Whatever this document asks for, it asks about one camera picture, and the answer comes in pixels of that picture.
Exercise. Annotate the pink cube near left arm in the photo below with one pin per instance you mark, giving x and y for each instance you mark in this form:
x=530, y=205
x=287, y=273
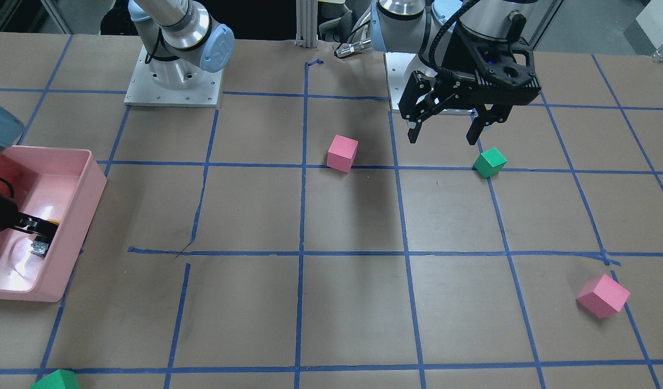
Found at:
x=603, y=296

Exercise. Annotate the aluminium frame post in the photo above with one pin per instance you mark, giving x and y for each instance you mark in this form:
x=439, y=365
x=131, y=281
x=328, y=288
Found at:
x=306, y=24

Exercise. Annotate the green cube front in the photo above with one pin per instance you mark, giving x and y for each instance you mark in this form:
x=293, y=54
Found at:
x=489, y=163

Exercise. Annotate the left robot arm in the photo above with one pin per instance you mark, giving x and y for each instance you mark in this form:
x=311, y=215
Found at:
x=416, y=27

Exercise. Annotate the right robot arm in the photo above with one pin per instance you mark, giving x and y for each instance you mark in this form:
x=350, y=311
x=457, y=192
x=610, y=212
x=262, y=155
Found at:
x=183, y=56

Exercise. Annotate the green cube near bin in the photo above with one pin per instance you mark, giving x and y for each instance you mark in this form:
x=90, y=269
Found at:
x=59, y=379

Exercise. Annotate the pink cube centre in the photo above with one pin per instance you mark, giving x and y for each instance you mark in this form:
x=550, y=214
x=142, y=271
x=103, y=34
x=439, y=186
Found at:
x=342, y=153

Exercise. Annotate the pink plastic bin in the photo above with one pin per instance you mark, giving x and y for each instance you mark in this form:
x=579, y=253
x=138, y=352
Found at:
x=56, y=191

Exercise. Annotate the yellow push button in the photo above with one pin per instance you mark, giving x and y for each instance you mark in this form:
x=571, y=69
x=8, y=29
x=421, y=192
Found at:
x=44, y=231

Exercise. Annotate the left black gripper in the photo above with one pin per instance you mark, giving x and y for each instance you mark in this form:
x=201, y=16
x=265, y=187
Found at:
x=463, y=58

